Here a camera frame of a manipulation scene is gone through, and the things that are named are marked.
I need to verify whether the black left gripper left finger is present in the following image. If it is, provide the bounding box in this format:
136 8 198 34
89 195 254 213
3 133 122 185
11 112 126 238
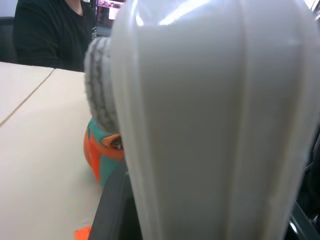
90 159 144 240

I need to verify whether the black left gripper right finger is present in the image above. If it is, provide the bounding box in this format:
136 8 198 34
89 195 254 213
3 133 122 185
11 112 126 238
284 128 320 240

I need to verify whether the orange and teal backpack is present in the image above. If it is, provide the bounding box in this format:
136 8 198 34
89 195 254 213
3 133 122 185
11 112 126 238
73 117 126 240

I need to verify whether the person in black shirt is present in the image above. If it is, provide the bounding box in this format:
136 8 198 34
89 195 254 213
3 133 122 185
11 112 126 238
12 0 99 73

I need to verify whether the computer monitor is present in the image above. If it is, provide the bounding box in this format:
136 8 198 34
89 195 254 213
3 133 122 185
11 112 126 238
95 0 126 29

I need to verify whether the black office chair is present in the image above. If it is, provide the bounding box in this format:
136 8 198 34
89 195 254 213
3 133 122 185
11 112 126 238
0 16 19 64

